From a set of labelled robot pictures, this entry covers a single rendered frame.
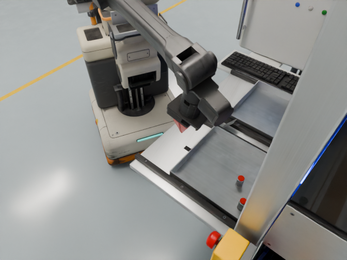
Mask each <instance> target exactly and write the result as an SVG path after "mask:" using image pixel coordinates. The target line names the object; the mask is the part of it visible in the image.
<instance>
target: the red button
mask: <svg viewBox="0 0 347 260"><path fill-rule="evenodd" d="M220 237H221V234H220V233H218V232H217V231H213V232H212V233H211V234H210V235H209V236H208V238H207V241H206V244H207V246H208V247H209V248H210V249H213V248H214V247H215V245H217V243H218V242H219V239H220Z"/></svg>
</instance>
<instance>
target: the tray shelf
mask: <svg viewBox="0 0 347 260"><path fill-rule="evenodd" d="M253 85H254V84H252V83H249V82H247V81H245V80H243V79H241V78H238V77H236V76H234V75H232V74H230V75H229V76H228V77H226V78H225V79H224V80H223V81H222V82H221V83H220V84H219V88H218V90H219V91H220V92H221V93H222V95H223V96H224V97H225V98H226V99H227V100H228V101H229V102H230V104H231V106H232V107H233V106H234V105H235V104H236V103H237V102H238V101H239V100H240V99H241V98H242V97H243V96H244V95H245V94H246V92H247V91H248V90H249V89H250V88H251V87H252V86H253ZM210 129H211V128H210V127H208V126H206V125H204V124H203V125H202V126H201V128H200V129H199V130H198V131H196V130H195V128H194V127H192V126H190V127H189V128H188V129H186V130H185V131H184V132H183V133H181V132H180V131H179V128H178V127H177V125H176V124H174V125H173V126H172V127H171V128H170V129H168V130H167V131H166V132H165V133H164V134H163V135H162V136H161V137H160V138H158V139H157V140H156V141H155V142H154V143H153V144H152V145H151V146H149V147H148V148H147V149H146V150H145V151H143V152H142V153H141V155H142V156H143V157H145V158H146V159H148V160H149V161H151V162H152V163H154V164H155V165H156V166H158V167H159V168H161V169H162V170H163V171H165V172H166V173H168V174H169V175H170V172H169V171H170V170H171V169H172V168H173V167H174V166H175V165H176V164H177V163H178V162H179V161H180V160H181V159H182V158H183V157H184V156H185V155H186V154H187V153H188V151H187V150H185V149H184V147H185V146H188V147H189V148H191V149H192V148H193V147H194V145H195V144H196V143H197V142H198V141H199V140H200V139H201V138H202V137H203V136H204V135H205V134H206V133H207V132H208V131H209V130H210ZM225 129H226V130H228V131H230V132H232V133H234V134H236V135H237V136H239V137H241V138H243V139H245V140H246V141H248V142H250V143H252V144H254V145H255V146H257V147H259V148H261V149H263V150H264V151H266V152H268V150H269V147H267V146H266V145H264V144H262V143H260V142H258V141H256V140H255V139H253V138H251V137H249V136H248V135H245V134H244V133H242V132H240V131H238V130H237V129H235V128H233V127H231V126H227V127H225ZM130 168H131V169H133V170H134V171H135V172H137V173H138V174H139V175H141V176H142V177H143V178H145V179H146V180H147V181H148V182H150V183H151V184H152V185H154V186H155V187H156V188H158V189H159V190H160V191H162V192H163V193H164V194H166V195H167V196H168V197H170V198H171V199H172V200H174V201H175V202H176V203H178V204H179V205H180V206H182V207H183V208H184V209H186V210H187V211H188V212H189V213H191V214H192V215H193V216H195V217H196V218H197V219H199V220H200V221H201V222H203V223H204V224H205V225H207V226H208V227H209V228H211V229H212V230H213V231H217V232H218V233H220V234H221V237H223V236H224V235H225V233H226V232H227V230H228V229H229V228H230V227H228V226H227V225H225V224H224V223H223V222H221V221H220V220H218V219H217V218H216V217H214V216H213V215H212V214H210V213H209V212H208V211H206V210H205V209H204V208H202V207H201V206H199V205H198V204H197V203H195V202H194V201H193V200H191V199H190V198H188V197H187V196H186V195H184V194H183V193H182V192H180V191H179V190H178V189H176V188H175V187H174V186H172V185H171V184H169V183H168V182H166V181H165V180H164V179H162V178H161V177H160V176H158V175H157V174H155V173H154V172H153V171H151V170H150V169H149V168H147V167H146V166H145V165H143V164H142V163H140V162H139V161H138V160H136V159H135V160H133V161H132V162H131V163H130Z"/></svg>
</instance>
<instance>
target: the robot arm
mask: <svg viewBox="0 0 347 260"><path fill-rule="evenodd" d="M67 2H68V4H69V5H75V4H82V3H88V2H94V3H95V4H96V5H97V6H98V7H99V8H100V9H101V11H102V10H103V9H105V8H107V7H108V6H109V7H110V8H111V9H114V10H116V11H117V12H118V13H120V14H121V15H122V16H123V17H124V18H125V19H126V20H127V21H128V22H129V23H130V24H131V25H132V26H133V27H134V28H135V29H136V30H137V31H138V32H139V33H140V34H141V35H142V36H143V37H144V38H145V39H146V40H147V41H148V42H149V43H150V44H151V45H152V46H153V47H154V48H155V49H156V50H157V51H158V52H159V53H160V55H161V56H162V57H163V58H164V60H165V61H166V63H167V66H168V67H169V68H170V69H171V70H172V71H173V73H174V74H175V77H176V80H177V85H178V86H179V87H180V88H181V89H182V90H183V93H181V94H179V95H178V96H177V97H176V98H175V99H174V100H172V101H171V102H170V103H169V104H168V105H167V114H168V115H170V116H171V117H172V118H173V120H174V122H175V124H176V125H177V127H178V128H179V131H180V132H181V133H183V132H184V131H185V130H186V129H188V128H189V127H190V126H192V127H194V128H195V130H196V131H198V130H199V129H200V128H201V126H202V125H203V124H204V123H206V122H207V121H208V120H209V121H210V122H211V123H212V124H213V125H214V126H219V125H221V124H222V123H224V122H225V121H226V120H227V119H228V118H229V117H230V116H231V115H232V113H233V111H234V108H233V107H232V106H231V104H230V102H229V101H228V100H227V99H226V98H225V97H224V96H223V95H222V93H221V92H220V91H219V90H218V88H219V85H218V84H217V83H216V82H215V81H214V80H213V79H212V77H213V76H214V75H215V72H216V70H217V58H216V56H215V54H214V53H213V52H212V51H208V52H207V51H206V50H205V49H204V48H203V47H202V46H201V45H200V44H198V43H197V42H196V43H193V42H192V41H191V40H189V39H188V38H186V37H183V36H181V35H180V34H178V33H177V32H175V31H174V30H173V29H171V28H170V27H169V26H168V25H167V24H166V23H165V22H164V21H163V20H161V19H160V18H159V17H158V16H157V15H156V14H155V13H154V12H153V11H152V10H151V9H149V8H148V7H147V6H146V5H145V4H144V3H143V2H142V1H141V0H67Z"/></svg>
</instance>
